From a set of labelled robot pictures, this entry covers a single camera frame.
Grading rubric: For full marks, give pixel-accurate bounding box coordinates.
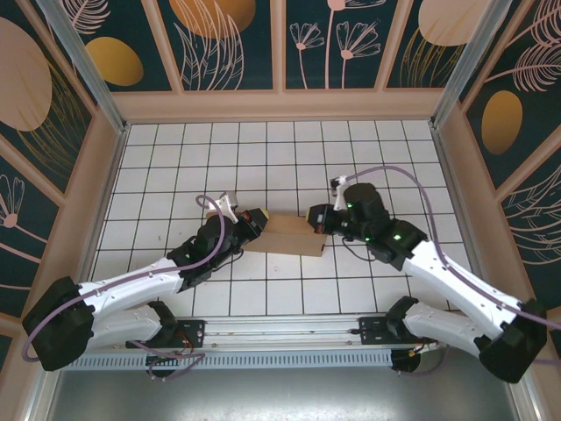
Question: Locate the brown cardboard paper box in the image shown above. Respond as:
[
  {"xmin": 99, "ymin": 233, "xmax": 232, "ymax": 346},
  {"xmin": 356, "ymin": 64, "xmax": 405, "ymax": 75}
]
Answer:
[{"xmin": 205, "ymin": 212, "xmax": 328, "ymax": 258}]

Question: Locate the left base wiring yellow connector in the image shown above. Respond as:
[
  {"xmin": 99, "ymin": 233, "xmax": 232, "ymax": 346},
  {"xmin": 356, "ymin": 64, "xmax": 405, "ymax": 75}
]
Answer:
[{"xmin": 146, "ymin": 337, "xmax": 198, "ymax": 367}]

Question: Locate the base wiring yellow connector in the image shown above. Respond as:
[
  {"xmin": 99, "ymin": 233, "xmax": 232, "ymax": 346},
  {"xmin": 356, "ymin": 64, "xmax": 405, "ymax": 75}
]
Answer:
[
  {"xmin": 146, "ymin": 337, "xmax": 198, "ymax": 367},
  {"xmin": 407, "ymin": 339, "xmax": 439, "ymax": 357}
]

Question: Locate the right base wiring yellow connector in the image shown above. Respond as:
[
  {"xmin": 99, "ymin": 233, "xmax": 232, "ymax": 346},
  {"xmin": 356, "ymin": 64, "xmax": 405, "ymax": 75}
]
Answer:
[{"xmin": 407, "ymin": 339, "xmax": 439, "ymax": 357}]

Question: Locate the grey metal sheet panel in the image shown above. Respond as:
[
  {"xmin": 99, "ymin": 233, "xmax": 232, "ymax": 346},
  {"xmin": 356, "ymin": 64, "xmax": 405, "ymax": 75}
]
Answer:
[{"xmin": 25, "ymin": 344, "xmax": 540, "ymax": 421}]

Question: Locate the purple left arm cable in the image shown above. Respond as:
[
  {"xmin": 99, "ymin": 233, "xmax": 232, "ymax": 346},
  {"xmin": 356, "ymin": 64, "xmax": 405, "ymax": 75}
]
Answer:
[{"xmin": 21, "ymin": 195, "xmax": 229, "ymax": 382}]

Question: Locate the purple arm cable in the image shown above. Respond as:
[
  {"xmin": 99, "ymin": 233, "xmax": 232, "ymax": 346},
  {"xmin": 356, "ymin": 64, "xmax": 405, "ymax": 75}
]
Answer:
[
  {"xmin": 345, "ymin": 165, "xmax": 561, "ymax": 378},
  {"xmin": 21, "ymin": 195, "xmax": 229, "ymax": 382}
]

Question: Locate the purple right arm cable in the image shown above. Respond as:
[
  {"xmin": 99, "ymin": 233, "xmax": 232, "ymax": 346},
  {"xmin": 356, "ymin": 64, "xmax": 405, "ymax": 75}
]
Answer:
[{"xmin": 345, "ymin": 165, "xmax": 561, "ymax": 378}]

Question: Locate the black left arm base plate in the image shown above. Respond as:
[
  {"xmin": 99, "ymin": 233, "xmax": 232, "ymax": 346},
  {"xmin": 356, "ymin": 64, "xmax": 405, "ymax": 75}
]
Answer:
[{"xmin": 125, "ymin": 318, "xmax": 207, "ymax": 350}]

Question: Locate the aluminium side rail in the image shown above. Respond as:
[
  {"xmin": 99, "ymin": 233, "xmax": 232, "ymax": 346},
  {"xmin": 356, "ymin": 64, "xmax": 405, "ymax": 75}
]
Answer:
[
  {"xmin": 431, "ymin": 126, "xmax": 494, "ymax": 310},
  {"xmin": 65, "ymin": 126, "xmax": 128, "ymax": 318}
]

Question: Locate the aluminium mounting rail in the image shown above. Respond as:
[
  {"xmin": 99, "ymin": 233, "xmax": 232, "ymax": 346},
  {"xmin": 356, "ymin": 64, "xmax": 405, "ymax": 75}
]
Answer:
[{"xmin": 41, "ymin": 310, "xmax": 521, "ymax": 352}]

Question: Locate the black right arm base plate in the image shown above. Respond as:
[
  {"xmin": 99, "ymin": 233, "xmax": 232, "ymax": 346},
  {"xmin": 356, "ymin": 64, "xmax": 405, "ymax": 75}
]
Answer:
[{"xmin": 358, "ymin": 316, "xmax": 411, "ymax": 347}]

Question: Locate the slotted grey cable duct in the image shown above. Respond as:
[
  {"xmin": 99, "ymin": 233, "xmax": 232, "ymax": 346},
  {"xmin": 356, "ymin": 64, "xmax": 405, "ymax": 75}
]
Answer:
[{"xmin": 76, "ymin": 348, "xmax": 394, "ymax": 369}]

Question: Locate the aluminium corner post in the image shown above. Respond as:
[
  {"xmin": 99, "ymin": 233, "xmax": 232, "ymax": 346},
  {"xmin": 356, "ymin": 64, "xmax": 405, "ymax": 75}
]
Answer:
[
  {"xmin": 429, "ymin": 0, "xmax": 508, "ymax": 128},
  {"xmin": 34, "ymin": 0, "xmax": 128, "ymax": 135}
]

